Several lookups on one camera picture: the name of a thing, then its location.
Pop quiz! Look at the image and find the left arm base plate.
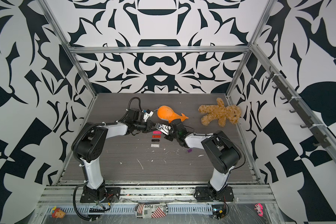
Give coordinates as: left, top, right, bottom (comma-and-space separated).
80, 187, 121, 203

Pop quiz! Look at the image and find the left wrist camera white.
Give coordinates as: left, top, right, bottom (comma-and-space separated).
142, 110, 154, 122

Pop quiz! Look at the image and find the small electronics board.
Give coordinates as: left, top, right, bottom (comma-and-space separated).
212, 203, 230, 219

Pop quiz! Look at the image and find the black wall hook rack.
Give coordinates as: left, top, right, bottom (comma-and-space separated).
268, 72, 331, 148

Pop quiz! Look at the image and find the orange plush whale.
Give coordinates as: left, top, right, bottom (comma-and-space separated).
157, 105, 188, 123

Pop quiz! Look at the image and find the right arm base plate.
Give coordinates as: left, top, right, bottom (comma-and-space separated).
193, 186, 235, 202

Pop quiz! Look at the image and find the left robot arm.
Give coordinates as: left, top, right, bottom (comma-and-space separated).
71, 97, 155, 194

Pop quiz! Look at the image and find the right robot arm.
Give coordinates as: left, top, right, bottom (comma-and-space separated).
157, 119, 242, 194

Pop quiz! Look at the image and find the pink toy figure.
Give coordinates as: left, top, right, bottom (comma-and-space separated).
254, 203, 264, 217

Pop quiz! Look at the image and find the red yellow toy figure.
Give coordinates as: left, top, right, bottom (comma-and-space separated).
51, 207, 66, 218

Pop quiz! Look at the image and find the brown teddy bear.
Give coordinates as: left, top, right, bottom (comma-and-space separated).
198, 98, 241, 127

